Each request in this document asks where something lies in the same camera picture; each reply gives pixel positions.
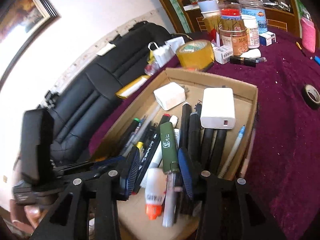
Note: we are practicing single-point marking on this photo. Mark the yellow packing tape roll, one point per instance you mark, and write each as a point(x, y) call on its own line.
point(195, 55)

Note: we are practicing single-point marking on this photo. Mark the black marker with red cap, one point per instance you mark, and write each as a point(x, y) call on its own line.
point(165, 118)

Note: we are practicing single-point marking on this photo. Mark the clear jar with label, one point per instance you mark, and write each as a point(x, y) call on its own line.
point(236, 39)

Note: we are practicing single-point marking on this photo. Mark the black marker with white cap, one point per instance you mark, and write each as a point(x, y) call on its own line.
point(184, 127)

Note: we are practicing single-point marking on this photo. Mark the black marker with blue cap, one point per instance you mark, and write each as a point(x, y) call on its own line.
point(147, 159)

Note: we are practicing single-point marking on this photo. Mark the white paper bag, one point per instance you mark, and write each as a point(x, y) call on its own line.
point(161, 55)

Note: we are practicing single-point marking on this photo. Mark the small black yellow lighter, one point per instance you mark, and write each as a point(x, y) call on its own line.
point(300, 48)

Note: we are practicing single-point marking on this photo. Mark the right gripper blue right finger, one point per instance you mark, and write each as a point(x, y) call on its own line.
point(188, 172)

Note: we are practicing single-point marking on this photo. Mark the white medicine bottle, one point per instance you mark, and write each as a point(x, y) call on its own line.
point(250, 23)

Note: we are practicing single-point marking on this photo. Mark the blue white tissue pack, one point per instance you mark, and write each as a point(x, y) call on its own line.
point(260, 16)

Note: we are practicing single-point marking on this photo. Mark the light blue capped pen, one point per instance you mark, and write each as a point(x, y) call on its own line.
point(232, 153)

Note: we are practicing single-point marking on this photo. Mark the large white power adapter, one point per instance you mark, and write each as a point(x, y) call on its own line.
point(218, 109)

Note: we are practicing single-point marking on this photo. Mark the framed wall painting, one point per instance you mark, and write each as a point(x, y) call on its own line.
point(21, 23)

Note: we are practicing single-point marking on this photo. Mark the cardboard tray box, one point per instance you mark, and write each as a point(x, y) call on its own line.
point(133, 221)

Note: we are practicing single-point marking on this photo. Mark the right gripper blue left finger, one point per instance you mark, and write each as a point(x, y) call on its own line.
point(130, 171)

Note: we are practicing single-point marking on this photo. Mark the small white charger cube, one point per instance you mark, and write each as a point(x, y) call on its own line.
point(169, 95)

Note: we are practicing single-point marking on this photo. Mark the person's right hand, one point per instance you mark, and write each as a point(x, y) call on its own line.
point(26, 218)

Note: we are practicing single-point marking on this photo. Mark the white glue bottle orange cap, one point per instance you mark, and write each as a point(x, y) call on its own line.
point(155, 192)

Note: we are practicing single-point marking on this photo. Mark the green army marker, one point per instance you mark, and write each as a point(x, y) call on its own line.
point(169, 150)

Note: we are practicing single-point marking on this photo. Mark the black lipstick tube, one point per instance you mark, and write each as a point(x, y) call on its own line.
point(246, 61)

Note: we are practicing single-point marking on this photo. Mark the black leather sofa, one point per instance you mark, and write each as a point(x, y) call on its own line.
point(91, 98)

